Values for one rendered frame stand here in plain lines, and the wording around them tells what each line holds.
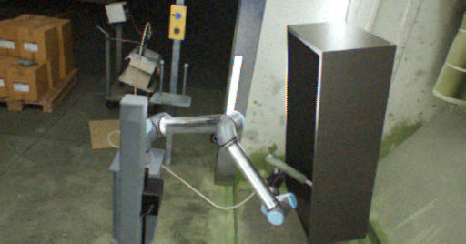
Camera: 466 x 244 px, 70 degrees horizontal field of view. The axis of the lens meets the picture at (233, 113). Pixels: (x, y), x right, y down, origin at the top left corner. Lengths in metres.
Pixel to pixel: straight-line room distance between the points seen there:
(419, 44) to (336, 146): 1.50
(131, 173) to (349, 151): 1.28
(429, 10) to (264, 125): 1.54
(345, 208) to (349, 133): 0.49
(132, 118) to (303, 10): 2.09
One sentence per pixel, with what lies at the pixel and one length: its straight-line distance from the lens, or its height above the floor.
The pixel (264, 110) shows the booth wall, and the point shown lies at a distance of 2.85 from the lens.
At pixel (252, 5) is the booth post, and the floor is 1.66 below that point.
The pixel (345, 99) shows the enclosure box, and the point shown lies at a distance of 1.69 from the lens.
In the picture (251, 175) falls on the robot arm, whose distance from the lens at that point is 1.90.
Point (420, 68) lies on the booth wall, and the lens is 3.14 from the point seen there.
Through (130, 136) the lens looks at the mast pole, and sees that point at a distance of 0.76.
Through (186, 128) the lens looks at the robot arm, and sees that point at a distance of 2.16.
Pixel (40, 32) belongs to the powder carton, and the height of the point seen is 0.85.
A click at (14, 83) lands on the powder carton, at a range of 4.47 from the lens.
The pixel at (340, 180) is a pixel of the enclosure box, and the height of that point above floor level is 0.95.
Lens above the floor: 1.94
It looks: 24 degrees down
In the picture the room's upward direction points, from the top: 9 degrees clockwise
